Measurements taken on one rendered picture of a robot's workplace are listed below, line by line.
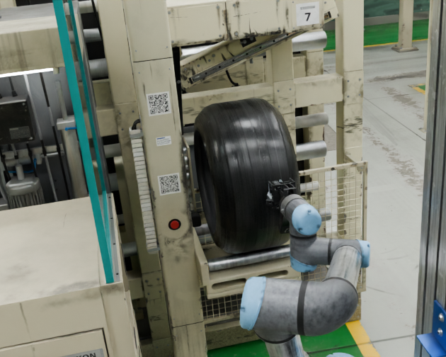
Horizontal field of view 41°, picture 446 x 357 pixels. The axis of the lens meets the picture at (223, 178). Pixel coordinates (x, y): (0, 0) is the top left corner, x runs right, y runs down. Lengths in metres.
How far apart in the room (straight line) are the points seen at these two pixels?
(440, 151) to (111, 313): 0.85
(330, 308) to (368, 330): 2.06
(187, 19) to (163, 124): 0.42
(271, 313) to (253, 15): 1.28
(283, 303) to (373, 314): 2.19
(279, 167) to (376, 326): 1.60
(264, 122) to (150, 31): 0.48
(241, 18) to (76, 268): 1.14
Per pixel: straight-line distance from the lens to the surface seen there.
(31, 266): 1.62
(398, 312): 3.47
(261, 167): 1.94
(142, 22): 1.92
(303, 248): 1.65
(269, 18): 2.27
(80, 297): 1.48
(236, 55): 2.40
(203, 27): 2.22
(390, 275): 3.77
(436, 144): 1.22
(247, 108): 2.06
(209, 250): 2.46
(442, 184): 1.22
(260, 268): 2.20
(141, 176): 2.06
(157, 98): 1.97
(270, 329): 1.31
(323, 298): 1.27
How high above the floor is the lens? 2.04
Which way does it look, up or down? 23 degrees down
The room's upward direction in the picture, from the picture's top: 5 degrees counter-clockwise
